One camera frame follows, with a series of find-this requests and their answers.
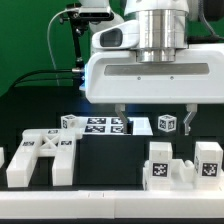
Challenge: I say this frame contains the white chair seat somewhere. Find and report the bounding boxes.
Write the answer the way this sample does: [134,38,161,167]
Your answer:
[142,159,224,191]

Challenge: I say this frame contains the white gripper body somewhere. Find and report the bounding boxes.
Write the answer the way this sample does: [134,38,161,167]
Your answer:
[85,44,224,104]

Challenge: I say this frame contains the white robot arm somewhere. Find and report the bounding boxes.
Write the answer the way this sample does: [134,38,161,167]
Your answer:
[85,0,224,133]

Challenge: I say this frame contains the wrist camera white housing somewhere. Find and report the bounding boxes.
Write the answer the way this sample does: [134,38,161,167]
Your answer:
[92,20,140,50]

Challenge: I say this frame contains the black cables on table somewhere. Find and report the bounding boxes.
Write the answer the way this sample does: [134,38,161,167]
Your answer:
[11,68,84,89]

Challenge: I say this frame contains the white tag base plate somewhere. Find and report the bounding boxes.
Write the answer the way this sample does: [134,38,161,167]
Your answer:
[75,117,153,136]

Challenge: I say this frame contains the white front fence bar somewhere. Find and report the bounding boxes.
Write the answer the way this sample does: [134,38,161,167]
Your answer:
[0,191,224,219]

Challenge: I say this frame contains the white left fence piece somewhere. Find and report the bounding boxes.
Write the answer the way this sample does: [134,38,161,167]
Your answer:
[0,147,4,168]

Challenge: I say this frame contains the white chair back frame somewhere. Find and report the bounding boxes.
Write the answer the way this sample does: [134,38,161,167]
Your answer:
[6,128,83,188]

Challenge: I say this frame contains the grey cable loop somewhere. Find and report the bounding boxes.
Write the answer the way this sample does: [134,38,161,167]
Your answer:
[46,8,78,87]

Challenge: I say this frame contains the black camera stand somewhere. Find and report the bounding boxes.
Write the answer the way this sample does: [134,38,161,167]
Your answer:
[59,3,86,68]

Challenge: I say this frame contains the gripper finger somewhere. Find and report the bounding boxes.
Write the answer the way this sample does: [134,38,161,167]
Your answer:
[115,104,128,133]
[183,104,198,135]

